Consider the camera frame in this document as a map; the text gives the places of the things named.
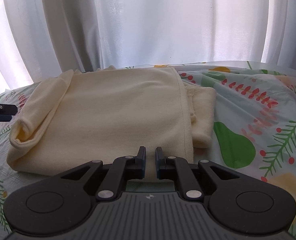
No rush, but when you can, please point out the cream knit sweater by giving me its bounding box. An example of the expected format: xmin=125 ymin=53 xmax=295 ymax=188
xmin=7 ymin=67 xmax=216 ymax=182

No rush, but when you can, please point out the white sheer curtain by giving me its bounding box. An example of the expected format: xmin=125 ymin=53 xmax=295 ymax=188
xmin=0 ymin=0 xmax=296 ymax=93

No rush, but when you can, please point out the floral fruit print bedsheet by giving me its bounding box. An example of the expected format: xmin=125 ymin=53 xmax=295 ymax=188
xmin=0 ymin=61 xmax=296 ymax=239

